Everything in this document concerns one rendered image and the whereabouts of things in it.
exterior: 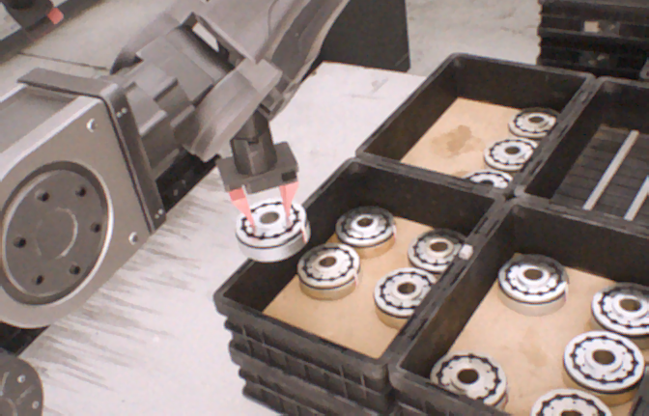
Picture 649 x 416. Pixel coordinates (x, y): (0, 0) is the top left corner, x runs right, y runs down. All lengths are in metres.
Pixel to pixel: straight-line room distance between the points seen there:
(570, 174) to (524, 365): 0.46
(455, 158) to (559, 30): 1.25
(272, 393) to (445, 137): 0.64
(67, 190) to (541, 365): 0.83
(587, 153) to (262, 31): 1.03
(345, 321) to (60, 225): 0.81
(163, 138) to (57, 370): 1.01
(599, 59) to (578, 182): 1.29
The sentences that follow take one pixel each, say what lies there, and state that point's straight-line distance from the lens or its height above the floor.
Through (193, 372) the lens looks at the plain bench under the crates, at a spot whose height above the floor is 0.70.
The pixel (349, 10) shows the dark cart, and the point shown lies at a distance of 2.85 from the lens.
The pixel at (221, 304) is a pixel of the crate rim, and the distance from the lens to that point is 1.23.
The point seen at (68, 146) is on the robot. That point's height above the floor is 1.50.
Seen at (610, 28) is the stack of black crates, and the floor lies 0.51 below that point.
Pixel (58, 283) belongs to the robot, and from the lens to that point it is 0.56.
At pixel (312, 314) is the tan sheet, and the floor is 0.83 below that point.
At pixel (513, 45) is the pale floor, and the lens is 3.75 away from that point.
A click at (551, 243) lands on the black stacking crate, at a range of 1.35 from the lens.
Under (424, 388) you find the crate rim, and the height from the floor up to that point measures 0.93.
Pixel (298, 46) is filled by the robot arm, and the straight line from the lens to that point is 0.95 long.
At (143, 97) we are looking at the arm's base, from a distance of 0.60.
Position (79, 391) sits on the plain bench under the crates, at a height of 0.70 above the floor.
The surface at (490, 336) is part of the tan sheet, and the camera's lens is 1.26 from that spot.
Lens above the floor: 1.76
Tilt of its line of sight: 37 degrees down
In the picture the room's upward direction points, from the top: 10 degrees counter-clockwise
